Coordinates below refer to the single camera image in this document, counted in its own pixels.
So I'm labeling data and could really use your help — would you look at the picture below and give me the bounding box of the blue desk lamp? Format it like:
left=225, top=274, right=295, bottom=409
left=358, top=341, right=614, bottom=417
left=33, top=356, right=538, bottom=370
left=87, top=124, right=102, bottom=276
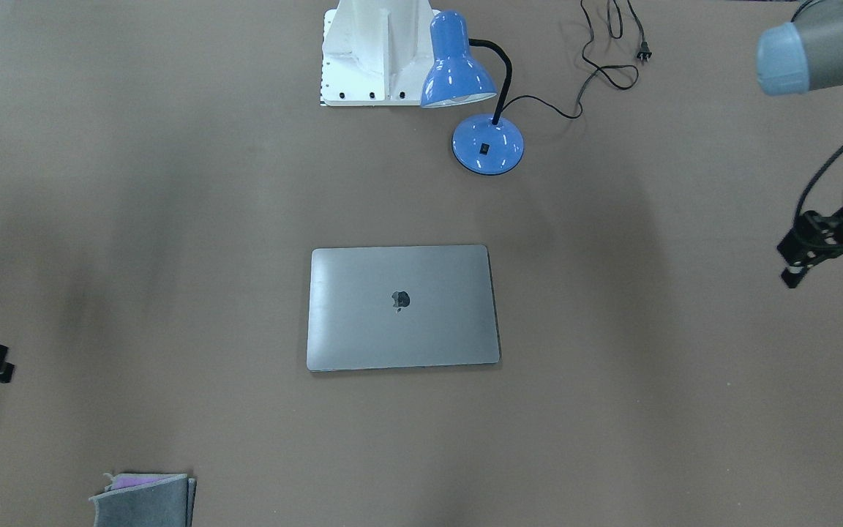
left=419, top=10, right=525, bottom=176

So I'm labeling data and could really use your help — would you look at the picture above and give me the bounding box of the folded grey cloth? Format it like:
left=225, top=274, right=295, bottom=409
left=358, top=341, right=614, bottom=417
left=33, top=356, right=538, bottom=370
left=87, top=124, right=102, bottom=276
left=89, top=473, right=197, bottom=526

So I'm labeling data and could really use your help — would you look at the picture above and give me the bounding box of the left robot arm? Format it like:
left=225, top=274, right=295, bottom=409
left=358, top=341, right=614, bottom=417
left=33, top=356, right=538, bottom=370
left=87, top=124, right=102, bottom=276
left=756, top=1, right=843, bottom=289

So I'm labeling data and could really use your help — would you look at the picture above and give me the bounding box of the grey laptop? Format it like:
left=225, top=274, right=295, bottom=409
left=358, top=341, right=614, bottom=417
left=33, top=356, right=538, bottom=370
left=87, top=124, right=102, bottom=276
left=307, top=244, right=501, bottom=373

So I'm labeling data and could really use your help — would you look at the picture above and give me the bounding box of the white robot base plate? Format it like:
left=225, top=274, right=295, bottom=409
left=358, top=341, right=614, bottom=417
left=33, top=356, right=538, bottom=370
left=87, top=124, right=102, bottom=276
left=319, top=1, right=438, bottom=107

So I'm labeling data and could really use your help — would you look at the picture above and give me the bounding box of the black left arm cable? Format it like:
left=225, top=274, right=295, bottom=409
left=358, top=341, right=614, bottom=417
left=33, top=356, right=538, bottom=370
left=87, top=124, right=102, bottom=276
left=791, top=102, right=843, bottom=250

